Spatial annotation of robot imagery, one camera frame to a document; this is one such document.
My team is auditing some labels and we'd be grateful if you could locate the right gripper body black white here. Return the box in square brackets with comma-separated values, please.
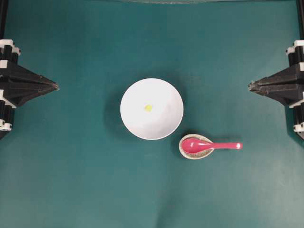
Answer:
[286, 40, 304, 139]

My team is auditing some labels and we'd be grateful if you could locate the green table mat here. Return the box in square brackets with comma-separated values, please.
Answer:
[0, 0, 304, 228]

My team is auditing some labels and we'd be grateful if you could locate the black left frame rail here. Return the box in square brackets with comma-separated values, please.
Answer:
[0, 0, 9, 39]

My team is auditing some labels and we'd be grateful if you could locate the speckled ceramic spoon rest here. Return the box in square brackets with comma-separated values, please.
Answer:
[179, 134, 214, 160]

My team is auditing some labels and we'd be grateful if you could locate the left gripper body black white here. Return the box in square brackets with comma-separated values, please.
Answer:
[0, 39, 21, 139]

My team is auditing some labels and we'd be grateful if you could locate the black right frame rail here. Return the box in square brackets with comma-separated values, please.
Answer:
[296, 0, 304, 40]

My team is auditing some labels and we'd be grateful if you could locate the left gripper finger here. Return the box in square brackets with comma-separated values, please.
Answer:
[4, 60, 57, 88]
[4, 86, 58, 108]

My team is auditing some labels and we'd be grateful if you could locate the red plastic soup spoon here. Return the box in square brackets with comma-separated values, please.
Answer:
[181, 138, 243, 154]

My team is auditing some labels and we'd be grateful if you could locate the yellow hexagonal prism block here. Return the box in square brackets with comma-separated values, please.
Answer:
[144, 105, 152, 112]

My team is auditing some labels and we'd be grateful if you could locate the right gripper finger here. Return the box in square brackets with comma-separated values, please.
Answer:
[248, 62, 304, 88]
[248, 87, 304, 107]

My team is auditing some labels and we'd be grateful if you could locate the white round bowl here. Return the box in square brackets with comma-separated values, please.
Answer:
[120, 78, 184, 140]

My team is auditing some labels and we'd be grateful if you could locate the black frame rail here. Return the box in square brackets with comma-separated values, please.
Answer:
[296, 0, 304, 40]
[0, 0, 9, 39]

